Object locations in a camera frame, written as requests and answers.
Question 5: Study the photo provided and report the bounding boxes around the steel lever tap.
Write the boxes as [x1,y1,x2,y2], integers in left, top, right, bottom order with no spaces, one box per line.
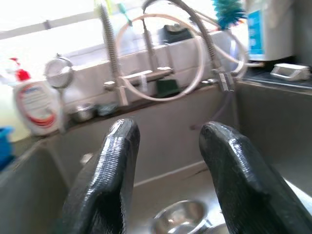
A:
[103,19,174,92]

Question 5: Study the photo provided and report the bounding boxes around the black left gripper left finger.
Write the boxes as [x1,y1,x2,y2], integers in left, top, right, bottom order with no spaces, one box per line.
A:
[62,118,141,234]

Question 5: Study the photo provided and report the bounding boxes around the blue bottle brush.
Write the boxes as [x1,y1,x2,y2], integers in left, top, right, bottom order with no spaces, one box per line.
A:
[211,0,247,31]

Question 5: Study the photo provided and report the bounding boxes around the teal scouring pad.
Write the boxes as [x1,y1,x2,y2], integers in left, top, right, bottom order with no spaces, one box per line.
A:
[97,102,119,117]

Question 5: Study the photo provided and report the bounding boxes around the white looped hose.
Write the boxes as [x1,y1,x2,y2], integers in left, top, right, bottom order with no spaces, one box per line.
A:
[115,13,205,101]

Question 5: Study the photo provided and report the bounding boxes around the small steel bowl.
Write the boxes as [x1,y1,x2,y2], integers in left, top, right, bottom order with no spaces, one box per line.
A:
[70,103,96,122]

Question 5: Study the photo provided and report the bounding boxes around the white plastic hose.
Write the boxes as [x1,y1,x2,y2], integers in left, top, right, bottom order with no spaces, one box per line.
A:
[195,12,265,80]

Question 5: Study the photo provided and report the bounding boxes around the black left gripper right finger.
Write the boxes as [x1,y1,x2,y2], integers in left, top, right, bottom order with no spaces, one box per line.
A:
[198,121,312,234]

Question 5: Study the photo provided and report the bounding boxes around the dark green sponge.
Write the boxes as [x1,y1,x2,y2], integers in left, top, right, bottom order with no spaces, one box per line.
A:
[162,24,193,44]

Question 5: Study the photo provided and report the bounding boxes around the white soap pump bottle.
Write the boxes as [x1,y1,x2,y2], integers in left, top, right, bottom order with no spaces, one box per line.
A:
[12,69,66,137]

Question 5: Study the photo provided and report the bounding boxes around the steel gooseneck faucet with valve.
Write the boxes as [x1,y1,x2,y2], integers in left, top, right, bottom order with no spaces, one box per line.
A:
[142,0,236,93]

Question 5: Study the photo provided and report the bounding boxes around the white water filter canister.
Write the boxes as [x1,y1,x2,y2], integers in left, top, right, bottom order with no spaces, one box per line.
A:
[245,0,297,61]

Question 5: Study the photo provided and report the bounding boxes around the blue plastic container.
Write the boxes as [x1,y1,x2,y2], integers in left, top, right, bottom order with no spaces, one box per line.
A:
[0,126,16,171]

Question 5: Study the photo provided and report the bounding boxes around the shiny round steel bowl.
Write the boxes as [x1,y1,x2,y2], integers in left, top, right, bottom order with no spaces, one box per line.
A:
[151,199,210,234]

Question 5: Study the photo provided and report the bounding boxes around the clear purple tube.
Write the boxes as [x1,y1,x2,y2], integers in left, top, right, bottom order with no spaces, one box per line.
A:
[190,91,234,130]

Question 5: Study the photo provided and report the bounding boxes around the green scouring pad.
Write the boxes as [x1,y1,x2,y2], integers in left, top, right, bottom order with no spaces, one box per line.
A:
[155,78,180,96]

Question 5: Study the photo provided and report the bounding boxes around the stainless steel sink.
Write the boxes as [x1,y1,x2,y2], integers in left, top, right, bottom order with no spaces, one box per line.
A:
[0,78,312,234]

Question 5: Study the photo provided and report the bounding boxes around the round wire mesh strainer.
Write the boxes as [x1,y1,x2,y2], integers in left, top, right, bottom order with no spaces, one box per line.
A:
[44,53,74,134]

